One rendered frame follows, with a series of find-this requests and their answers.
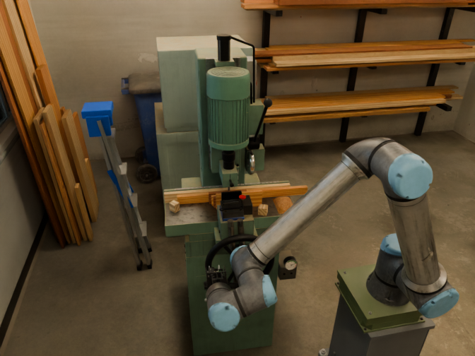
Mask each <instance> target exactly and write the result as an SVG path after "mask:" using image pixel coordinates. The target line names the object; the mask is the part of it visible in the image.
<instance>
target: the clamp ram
mask: <svg viewBox="0 0 475 356"><path fill-rule="evenodd" d="M239 195H242V192H241V191H226V192H221V200H233V199H240V198H239Z"/></svg>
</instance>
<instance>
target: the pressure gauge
mask: <svg viewBox="0 0 475 356"><path fill-rule="evenodd" d="M283 264H284V266H285V269H287V270H293V269H295V268H296V267H297V265H298V262H297V261H296V259H295V257H294V256H288V257H286V258H285V259H284V260H283ZM291 265H292V266H291Z"/></svg>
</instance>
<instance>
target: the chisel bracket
mask: <svg viewBox="0 0 475 356"><path fill-rule="evenodd" d="M219 174H220V177H221V182H222V186H223V187H228V186H230V181H229V180H230V179H231V180H232V183H234V186H237V185H238V171H237V169H236V166H235V167H234V169H232V170H225V169H224V168H223V160H219Z"/></svg>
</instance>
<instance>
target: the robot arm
mask: <svg viewBox="0 0 475 356"><path fill-rule="evenodd" d="M373 175H375V176H376V177H378V178H379V179H380V180H381V182H382V185H383V188H384V191H385V195H386V197H387V200H388V204H389V209H390V211H391V214H392V219H393V223H394V228H395V231H396V233H395V234H390V235H387V236H386V237H384V239H383V240H382V243H381V245H380V250H379V254H378V257H377V262H376V265H375V270H374V271H373V272H372V273H371V274H370V275H369V276H368V279H367V282H366V287H367V290H368V292H369V293H370V295H371V296H372V297H373V298H375V299H376V300H377V301H378V302H381V303H383V304H386V305H389V306H394V307H399V306H403V305H405V304H407V303H409V302H410V301H411V303H412V304H413V305H414V306H415V308H417V310H418V311H419V312H420V313H422V315H424V317H426V318H428V319H433V318H435V317H439V316H442V315H443V314H445V313H447V312H448V311H449V310H451V308H453V306H454V305H456V303H457V302H458V300H459V293H458V291H456V289H455V288H453V287H452V286H451V284H449V282H448V281H447V273H446V271H445V269H444V267H443V266H442V265H441V264H440V263H439V262H438V256H437V251H436V247H435V239H434V235H433V227H432V222H431V218H430V210H429V206H428V198H427V193H426V192H427V190H428V189H429V187H430V186H429V184H431V183H432V180H433V171H432V169H431V167H430V165H429V164H428V163H427V162H426V161H425V160H424V159H423V158H422V157H421V156H419V155H417V154H415V153H413V152H411V151H410V150H409V149H407V148H405V147H404V146H403V145H401V144H399V143H398V142H397V141H395V140H393V139H390V138H385V137H377V138H369V139H366V140H363V141H360V142H357V143H355V144H353V145H352V146H350V147H349V148H347V149H346V150H345V151H344V152H343V153H342V158H341V162H339V163H338V164H337V165H336V166H335V167H334V168H333V169H332V170H330V171H329V172H328V173H327V174H326V175H325V176H324V177H323V178H321V179H320V180H319V181H318V183H316V185H314V186H313V187H312V188H311V189H310V190H309V191H308V192H307V193H305V194H304V195H303V196H302V197H301V198H300V199H299V200H298V201H296V202H295V203H294V204H293V205H292V206H291V207H290V208H289V209H288V210H287V211H286V212H285V213H284V214H283V215H282V216H280V217H279V218H278V219H277V220H276V221H275V222H274V223H273V224H271V225H270V226H269V227H268V228H267V229H266V230H265V231H264V232H263V233H261V234H260V236H258V238H256V239H255V240H254V241H253V242H251V243H250V244H248V245H242V246H239V247H237V248H236V249H234V250H233V252H232V254H231V255H230V264H231V268H232V270H233V271H234V274H235V277H236V279H237V282H238V285H239V287H238V288H236V289H234V290H231V288H230V286H229V285H228V280H227V278H226V270H225V266H224V271H223V269H222V268H220V266H219V265H218V268H215V269H214V270H213V267H212V268H210V266H209V271H207V269H206V281H205V282H204V289H205V290H206V299H204V301H205V302H207V307H208V317H209V320H210V322H211V325H212V326H213V327H214V328H215V329H216V330H218V331H222V332H227V331H231V330H233V329H234V328H235V327H236V326H237V325H238V324H239V322H240V320H241V319H243V318H245V317H247V316H249V315H251V314H254V313H256V312H258V311H260V310H262V309H265V308H267V307H270V306H271V305H273V304H275V303H276V302H277V296H276V293H275V290H274V287H273V285H272V282H271V279H270V277H269V275H264V273H263V271H262V268H263V267H265V265H267V264H268V262H269V261H270V260H271V259H273V257H275V255H277V253H279V252H280V251H281V250H282V249H283V248H284V247H286V246H287V245H288V244H289V243H290V242H291V241H293V240H294V239H295V238H296V237H297V236H298V235H299V234H300V233H301V232H302V231H303V230H305V229H306V228H307V227H308V226H309V225H310V224H311V223H313V222H314V221H315V220H316V219H317V218H318V217H319V216H321V214H323V212H325V211H326V210H327V209H328V208H329V207H330V206H332V205H333V204H334V203H335V202H336V201H337V200H339V199H340V198H341V197H342V196H343V195H344V194H345V193H346V192H347V191H348V190H349V189H350V188H352V187H353V186H354V185H355V184H356V183H357V182H359V181H360V180H362V179H369V178H371V177H372V176H373ZM223 273H225V275H223Z"/></svg>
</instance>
